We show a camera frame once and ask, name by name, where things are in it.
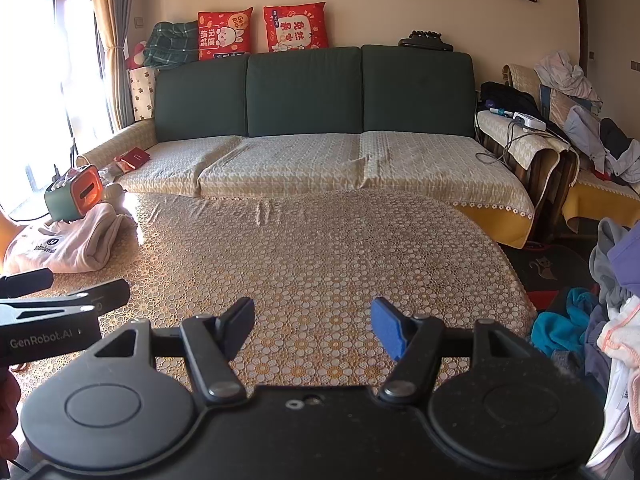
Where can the red packet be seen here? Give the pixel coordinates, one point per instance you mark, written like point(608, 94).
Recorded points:
point(131, 159)

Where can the dark clothing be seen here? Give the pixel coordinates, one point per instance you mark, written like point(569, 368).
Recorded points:
point(505, 100)

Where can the dark cat print mat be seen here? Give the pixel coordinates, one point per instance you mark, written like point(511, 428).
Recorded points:
point(547, 267)

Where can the red plush toy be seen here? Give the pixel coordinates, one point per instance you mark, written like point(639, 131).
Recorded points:
point(135, 57)

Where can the white power strip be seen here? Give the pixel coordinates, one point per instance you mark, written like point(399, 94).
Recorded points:
point(529, 121)

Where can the red rabbit print pillow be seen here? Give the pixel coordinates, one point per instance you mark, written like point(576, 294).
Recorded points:
point(295, 27)
point(225, 35)

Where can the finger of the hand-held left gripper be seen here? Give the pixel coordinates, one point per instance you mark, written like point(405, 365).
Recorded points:
point(107, 294)
point(27, 281)

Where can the pile of mixed clothes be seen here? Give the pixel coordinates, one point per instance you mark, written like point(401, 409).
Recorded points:
point(620, 310)

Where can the green and orange heater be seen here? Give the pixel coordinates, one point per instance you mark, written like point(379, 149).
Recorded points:
point(75, 195)

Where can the green plaid blanket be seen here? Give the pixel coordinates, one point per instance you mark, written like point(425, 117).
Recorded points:
point(172, 45)

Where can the beige curtain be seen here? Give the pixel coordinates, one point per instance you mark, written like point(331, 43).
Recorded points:
point(112, 45)

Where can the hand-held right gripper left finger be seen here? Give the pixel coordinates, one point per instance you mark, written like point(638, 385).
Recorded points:
point(242, 318)

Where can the dark wooden ornament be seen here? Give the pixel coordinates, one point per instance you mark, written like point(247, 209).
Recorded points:
point(425, 42)

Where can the white dotted gift bag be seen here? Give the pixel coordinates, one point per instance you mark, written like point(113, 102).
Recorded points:
point(142, 95)

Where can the pale crumpled shirt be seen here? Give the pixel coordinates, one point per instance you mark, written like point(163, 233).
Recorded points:
point(567, 77)

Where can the teal cloth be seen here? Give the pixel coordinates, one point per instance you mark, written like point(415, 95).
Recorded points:
point(557, 322)

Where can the lace covered side table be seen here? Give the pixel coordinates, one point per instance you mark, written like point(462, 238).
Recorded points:
point(520, 147)

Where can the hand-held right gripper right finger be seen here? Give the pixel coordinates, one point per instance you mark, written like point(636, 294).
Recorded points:
point(387, 327)

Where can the armchair with lace cover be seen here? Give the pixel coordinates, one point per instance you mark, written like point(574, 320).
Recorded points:
point(555, 105)

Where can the light blue shirt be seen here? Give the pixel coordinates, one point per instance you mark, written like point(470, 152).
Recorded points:
point(582, 132)

